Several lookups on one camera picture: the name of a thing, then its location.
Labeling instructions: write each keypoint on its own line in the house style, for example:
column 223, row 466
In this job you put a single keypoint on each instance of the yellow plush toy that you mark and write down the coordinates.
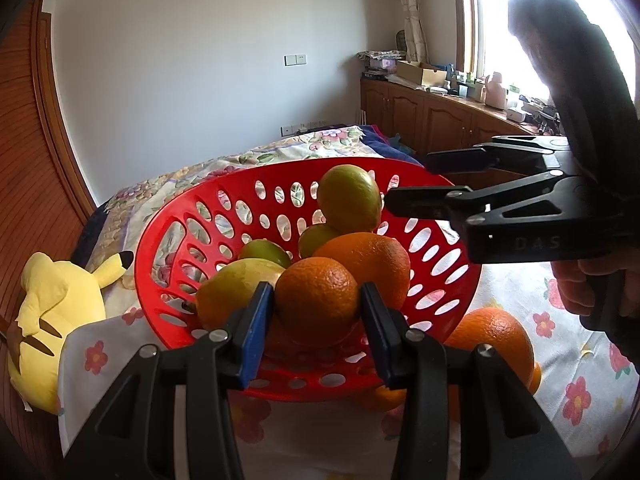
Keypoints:
column 55, row 310

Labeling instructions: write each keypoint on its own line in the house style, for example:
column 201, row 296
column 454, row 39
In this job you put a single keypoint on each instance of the small tangerine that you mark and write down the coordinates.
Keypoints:
column 317, row 300
column 535, row 379
column 385, row 399

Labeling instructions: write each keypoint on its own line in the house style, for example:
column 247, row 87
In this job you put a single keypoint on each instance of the dark blue cloth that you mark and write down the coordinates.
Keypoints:
column 390, row 142

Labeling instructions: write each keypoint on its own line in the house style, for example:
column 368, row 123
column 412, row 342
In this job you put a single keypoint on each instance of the open cardboard box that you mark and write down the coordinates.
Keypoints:
column 420, row 72

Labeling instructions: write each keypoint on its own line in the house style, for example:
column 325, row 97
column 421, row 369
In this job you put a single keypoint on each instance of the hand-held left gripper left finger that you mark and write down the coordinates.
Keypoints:
column 257, row 330

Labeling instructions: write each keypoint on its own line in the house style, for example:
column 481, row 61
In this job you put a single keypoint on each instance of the white wall socket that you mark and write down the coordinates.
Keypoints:
column 300, row 128

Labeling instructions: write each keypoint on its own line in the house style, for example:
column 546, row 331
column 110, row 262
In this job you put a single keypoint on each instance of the wooden framed window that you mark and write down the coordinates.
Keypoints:
column 495, row 20

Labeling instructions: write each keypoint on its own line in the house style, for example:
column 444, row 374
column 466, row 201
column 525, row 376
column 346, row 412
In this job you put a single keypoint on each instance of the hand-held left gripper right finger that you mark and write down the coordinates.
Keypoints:
column 377, row 330

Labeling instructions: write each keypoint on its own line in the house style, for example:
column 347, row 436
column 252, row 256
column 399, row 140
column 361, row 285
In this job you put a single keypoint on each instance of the long wooden cabinet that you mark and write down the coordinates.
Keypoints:
column 400, row 110

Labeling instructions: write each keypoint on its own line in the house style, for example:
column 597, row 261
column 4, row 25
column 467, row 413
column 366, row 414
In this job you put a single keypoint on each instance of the person's right hand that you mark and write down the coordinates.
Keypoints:
column 585, row 285

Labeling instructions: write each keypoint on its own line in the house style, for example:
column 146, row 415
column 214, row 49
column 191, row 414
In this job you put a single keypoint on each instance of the floral strawberry tablecloth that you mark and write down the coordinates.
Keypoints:
column 525, row 290

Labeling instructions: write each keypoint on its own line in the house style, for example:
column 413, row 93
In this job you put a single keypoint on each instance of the pink kettle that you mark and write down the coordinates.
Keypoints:
column 495, row 91

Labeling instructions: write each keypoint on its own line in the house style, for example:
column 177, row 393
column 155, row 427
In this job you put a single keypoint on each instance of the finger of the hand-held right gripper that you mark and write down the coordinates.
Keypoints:
column 430, row 202
column 465, row 157

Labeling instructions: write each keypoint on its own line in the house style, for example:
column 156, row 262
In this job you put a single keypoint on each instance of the small green-yellow fruit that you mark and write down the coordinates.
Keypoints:
column 317, row 237
column 350, row 200
column 265, row 252

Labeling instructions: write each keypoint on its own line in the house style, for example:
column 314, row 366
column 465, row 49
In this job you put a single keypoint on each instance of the red perforated plastic basket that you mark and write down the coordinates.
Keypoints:
column 190, row 240

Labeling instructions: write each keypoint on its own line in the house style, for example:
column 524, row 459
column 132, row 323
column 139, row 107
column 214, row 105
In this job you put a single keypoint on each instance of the large yellow lemon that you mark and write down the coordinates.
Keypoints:
column 230, row 287

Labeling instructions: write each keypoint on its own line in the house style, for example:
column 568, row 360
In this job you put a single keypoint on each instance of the patterned white curtain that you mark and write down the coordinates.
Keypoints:
column 410, row 15

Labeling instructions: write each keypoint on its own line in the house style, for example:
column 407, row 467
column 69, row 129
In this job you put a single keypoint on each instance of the white wall switch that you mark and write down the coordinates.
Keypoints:
column 295, row 59

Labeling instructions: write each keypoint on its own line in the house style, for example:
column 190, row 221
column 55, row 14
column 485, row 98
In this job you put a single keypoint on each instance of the person's right forearm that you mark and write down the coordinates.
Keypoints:
column 570, row 75

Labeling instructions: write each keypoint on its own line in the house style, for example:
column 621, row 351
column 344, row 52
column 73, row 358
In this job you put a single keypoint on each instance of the large orange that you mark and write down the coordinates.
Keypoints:
column 375, row 260
column 495, row 340

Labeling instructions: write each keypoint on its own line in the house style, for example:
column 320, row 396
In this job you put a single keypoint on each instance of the floral bed blanket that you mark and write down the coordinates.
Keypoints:
column 165, row 180

